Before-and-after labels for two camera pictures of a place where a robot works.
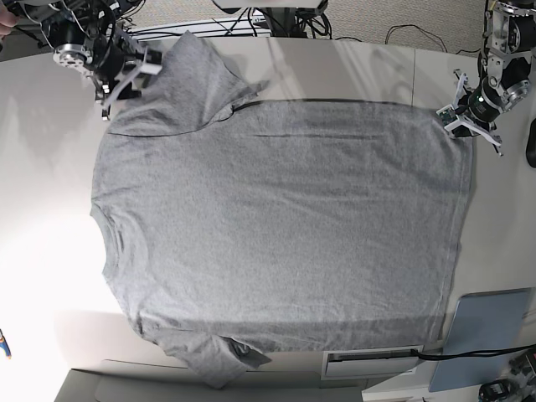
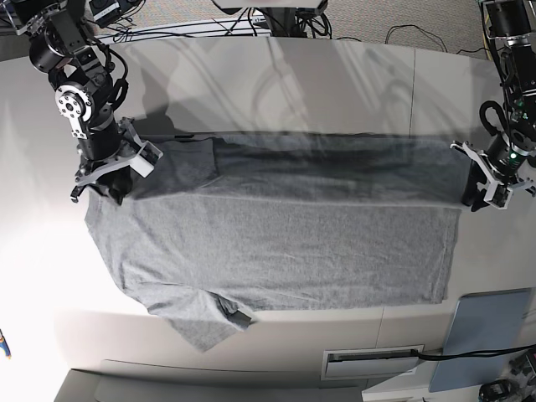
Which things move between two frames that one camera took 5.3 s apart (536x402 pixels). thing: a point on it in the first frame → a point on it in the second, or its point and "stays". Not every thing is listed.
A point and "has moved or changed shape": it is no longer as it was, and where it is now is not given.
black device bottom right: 497,390 stays
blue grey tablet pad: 492,321 stays
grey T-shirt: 238,228 has moved or changed shape
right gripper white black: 473,112 → 507,168
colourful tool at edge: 4,345 stays
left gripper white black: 121,62 → 114,146
